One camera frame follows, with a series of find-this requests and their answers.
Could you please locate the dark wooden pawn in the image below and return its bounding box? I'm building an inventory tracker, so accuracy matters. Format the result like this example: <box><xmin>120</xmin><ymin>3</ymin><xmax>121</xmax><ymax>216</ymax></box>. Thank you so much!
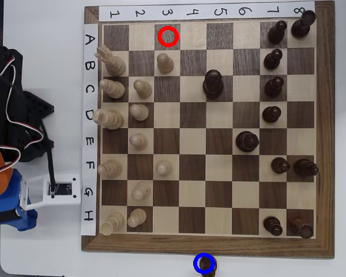
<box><xmin>262</xmin><ymin>215</ymin><xmax>284</xmax><ymax>237</ymax></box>
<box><xmin>270</xmin><ymin>156</ymin><xmax>291</xmax><ymax>174</ymax></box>
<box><xmin>196</xmin><ymin>253</ymin><xmax>219</xmax><ymax>277</ymax></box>
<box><xmin>261</xmin><ymin>106</ymin><xmax>283</xmax><ymax>123</ymax></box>
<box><xmin>264</xmin><ymin>76</ymin><xmax>285</xmax><ymax>98</ymax></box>
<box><xmin>267</xmin><ymin>19</ymin><xmax>288</xmax><ymax>45</ymax></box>
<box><xmin>263</xmin><ymin>48</ymin><xmax>284</xmax><ymax>71</ymax></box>

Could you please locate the dark pawn at 6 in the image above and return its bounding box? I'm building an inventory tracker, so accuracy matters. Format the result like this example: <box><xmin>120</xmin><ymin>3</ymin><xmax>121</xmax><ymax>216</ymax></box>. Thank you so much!
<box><xmin>235</xmin><ymin>130</ymin><xmax>260</xmax><ymax>153</ymax></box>

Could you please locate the light wooden knight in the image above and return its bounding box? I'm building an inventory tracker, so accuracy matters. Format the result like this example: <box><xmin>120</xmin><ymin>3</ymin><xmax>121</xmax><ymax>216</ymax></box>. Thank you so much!
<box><xmin>94</xmin><ymin>43</ymin><xmax>127</xmax><ymax>77</ymax></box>

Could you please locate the dark wooden bishop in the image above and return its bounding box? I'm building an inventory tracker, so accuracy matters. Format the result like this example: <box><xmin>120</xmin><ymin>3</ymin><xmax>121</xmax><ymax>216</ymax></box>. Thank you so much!
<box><xmin>293</xmin><ymin>158</ymin><xmax>320</xmax><ymax>177</ymax></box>

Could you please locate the black camera cable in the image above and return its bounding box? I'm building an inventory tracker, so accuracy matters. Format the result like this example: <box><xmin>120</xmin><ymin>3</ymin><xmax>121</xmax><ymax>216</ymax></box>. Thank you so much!
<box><xmin>42</xmin><ymin>121</ymin><xmax>58</xmax><ymax>194</ymax></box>

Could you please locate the light wooden bishop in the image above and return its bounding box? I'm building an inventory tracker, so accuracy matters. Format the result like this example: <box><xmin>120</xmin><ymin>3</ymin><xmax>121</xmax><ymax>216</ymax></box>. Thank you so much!
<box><xmin>99</xmin><ymin>78</ymin><xmax>126</xmax><ymax>99</ymax></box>
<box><xmin>97</xmin><ymin>159</ymin><xmax>123</xmax><ymax>179</ymax></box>

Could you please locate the dark wooden rook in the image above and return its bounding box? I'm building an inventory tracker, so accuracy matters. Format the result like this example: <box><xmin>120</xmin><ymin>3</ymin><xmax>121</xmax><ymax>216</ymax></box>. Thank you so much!
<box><xmin>290</xmin><ymin>9</ymin><xmax>317</xmax><ymax>38</ymax></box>
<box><xmin>288</xmin><ymin>216</ymin><xmax>314</xmax><ymax>239</ymax></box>

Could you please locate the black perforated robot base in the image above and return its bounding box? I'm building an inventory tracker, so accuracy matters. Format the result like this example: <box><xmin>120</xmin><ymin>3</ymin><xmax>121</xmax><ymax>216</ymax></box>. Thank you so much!
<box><xmin>18</xmin><ymin>91</ymin><xmax>55</xmax><ymax>162</ymax></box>

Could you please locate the light wooden pawn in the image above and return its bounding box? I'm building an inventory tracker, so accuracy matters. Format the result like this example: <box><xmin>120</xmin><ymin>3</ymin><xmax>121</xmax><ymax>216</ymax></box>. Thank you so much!
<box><xmin>156</xmin><ymin>53</ymin><xmax>174</xmax><ymax>74</ymax></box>
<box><xmin>131</xmin><ymin>181</ymin><xmax>152</xmax><ymax>202</ymax></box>
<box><xmin>155</xmin><ymin>160</ymin><xmax>174</xmax><ymax>177</ymax></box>
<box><xmin>127</xmin><ymin>208</ymin><xmax>148</xmax><ymax>228</ymax></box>
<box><xmin>129</xmin><ymin>103</ymin><xmax>150</xmax><ymax>122</ymax></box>
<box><xmin>129</xmin><ymin>132</ymin><xmax>149</xmax><ymax>151</ymax></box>
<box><xmin>133</xmin><ymin>79</ymin><xmax>153</xmax><ymax>99</ymax></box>

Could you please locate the wooden chessboard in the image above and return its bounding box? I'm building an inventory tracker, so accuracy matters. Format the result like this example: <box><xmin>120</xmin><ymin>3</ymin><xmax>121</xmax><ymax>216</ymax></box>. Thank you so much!
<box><xmin>81</xmin><ymin>1</ymin><xmax>335</xmax><ymax>259</ymax></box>

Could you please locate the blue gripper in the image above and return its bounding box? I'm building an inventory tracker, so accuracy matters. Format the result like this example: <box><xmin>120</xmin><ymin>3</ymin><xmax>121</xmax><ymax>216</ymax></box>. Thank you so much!
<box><xmin>0</xmin><ymin>169</ymin><xmax>39</xmax><ymax>231</ymax></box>

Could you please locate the dark pawn at 5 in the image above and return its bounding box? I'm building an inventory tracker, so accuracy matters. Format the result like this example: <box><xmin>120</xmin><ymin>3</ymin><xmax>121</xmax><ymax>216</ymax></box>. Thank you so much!
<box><xmin>202</xmin><ymin>69</ymin><xmax>224</xmax><ymax>100</ymax></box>

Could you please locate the white number label strip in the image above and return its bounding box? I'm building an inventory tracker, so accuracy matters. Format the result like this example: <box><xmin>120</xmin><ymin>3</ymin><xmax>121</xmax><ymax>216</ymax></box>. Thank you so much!
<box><xmin>99</xmin><ymin>1</ymin><xmax>316</xmax><ymax>23</ymax></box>

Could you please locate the light wooden king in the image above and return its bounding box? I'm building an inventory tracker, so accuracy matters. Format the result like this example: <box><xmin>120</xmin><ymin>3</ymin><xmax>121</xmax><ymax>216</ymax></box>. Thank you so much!
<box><xmin>92</xmin><ymin>108</ymin><xmax>125</xmax><ymax>130</ymax></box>

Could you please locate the light wooden rook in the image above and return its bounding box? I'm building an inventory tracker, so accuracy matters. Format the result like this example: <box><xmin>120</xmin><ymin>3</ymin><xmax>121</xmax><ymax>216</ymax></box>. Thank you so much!
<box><xmin>100</xmin><ymin>212</ymin><xmax>125</xmax><ymax>237</ymax></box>

